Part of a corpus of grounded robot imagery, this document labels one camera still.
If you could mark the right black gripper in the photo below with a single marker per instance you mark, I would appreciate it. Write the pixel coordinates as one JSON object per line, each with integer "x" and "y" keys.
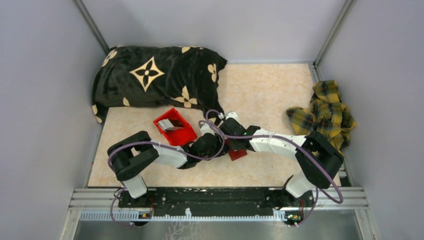
{"x": 233, "y": 146}

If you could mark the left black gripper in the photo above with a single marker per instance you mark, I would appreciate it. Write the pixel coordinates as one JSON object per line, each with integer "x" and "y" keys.
{"x": 219, "y": 144}

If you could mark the red plastic bin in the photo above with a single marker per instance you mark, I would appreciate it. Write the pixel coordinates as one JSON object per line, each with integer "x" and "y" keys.
{"x": 179, "y": 137}

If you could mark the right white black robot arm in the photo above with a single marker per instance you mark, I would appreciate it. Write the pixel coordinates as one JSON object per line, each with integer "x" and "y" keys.
{"x": 318, "y": 159}

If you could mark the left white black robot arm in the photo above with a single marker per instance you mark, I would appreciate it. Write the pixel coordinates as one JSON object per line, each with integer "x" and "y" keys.
{"x": 129, "y": 157}

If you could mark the cards in red bin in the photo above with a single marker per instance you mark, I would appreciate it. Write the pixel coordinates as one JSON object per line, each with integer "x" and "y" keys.
{"x": 169, "y": 125}

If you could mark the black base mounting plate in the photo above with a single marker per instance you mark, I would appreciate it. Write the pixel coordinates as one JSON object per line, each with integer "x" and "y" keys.
{"x": 215, "y": 202}

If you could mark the yellow plaid cloth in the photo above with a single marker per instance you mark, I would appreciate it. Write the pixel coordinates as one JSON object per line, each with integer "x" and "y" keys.
{"x": 326, "y": 114}

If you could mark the black floral pillow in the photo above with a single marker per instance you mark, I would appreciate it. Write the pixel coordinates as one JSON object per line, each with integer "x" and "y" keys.
{"x": 149, "y": 77}

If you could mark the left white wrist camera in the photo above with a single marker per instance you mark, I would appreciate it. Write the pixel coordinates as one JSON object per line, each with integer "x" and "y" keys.
{"x": 205, "y": 129}

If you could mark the aluminium frame rail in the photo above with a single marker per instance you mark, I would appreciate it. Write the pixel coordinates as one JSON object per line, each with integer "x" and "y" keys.
{"x": 102, "y": 204}

